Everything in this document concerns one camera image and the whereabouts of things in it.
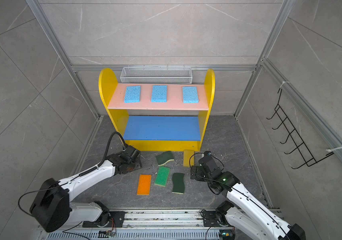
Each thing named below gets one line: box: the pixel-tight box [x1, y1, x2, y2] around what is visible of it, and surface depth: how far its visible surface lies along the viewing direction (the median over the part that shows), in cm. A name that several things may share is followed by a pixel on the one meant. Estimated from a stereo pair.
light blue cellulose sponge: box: [182, 86, 199, 104], surface depth 74 cm
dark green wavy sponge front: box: [172, 172, 185, 194], surface depth 86 cm
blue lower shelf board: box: [123, 115, 201, 141], surface depth 97 cm
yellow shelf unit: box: [98, 68, 216, 152], surface depth 76 cm
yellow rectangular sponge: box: [183, 149, 195, 167], surface depth 97 cm
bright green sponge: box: [154, 166, 171, 187], surface depth 88 cm
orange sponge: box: [137, 174, 152, 196], surface depth 85 cm
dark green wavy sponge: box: [156, 150, 175, 167], surface depth 95 cm
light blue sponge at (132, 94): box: [124, 85, 141, 104], surface depth 74 cm
